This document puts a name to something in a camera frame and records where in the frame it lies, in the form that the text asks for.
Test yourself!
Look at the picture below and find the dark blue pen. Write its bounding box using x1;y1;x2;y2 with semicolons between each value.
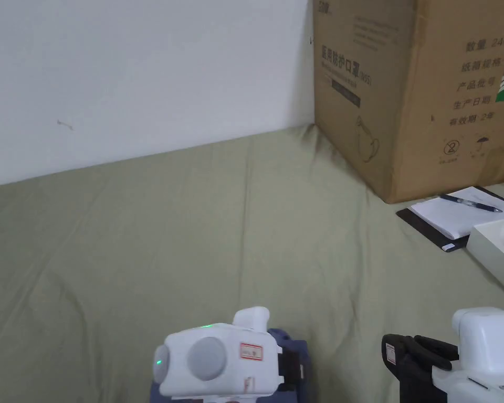
439;193;504;214

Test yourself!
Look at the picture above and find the bed with pale green sheet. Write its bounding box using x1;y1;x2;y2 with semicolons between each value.
0;123;504;403

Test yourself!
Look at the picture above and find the dark blue garment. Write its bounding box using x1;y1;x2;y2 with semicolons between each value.
149;327;312;403

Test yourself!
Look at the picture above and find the white notepad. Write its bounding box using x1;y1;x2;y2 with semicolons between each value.
409;186;504;241

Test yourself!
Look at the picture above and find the white flat box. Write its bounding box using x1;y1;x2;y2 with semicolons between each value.
466;217;504;306

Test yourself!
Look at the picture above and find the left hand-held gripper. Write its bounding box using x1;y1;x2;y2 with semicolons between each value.
153;306;302;400

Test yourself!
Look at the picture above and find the large brown cardboard carton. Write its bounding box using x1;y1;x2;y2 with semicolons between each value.
312;0;504;205

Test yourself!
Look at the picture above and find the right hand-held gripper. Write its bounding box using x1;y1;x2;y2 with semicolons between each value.
381;308;504;403

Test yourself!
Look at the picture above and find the black clipboard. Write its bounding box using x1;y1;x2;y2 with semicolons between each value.
396;184;504;253

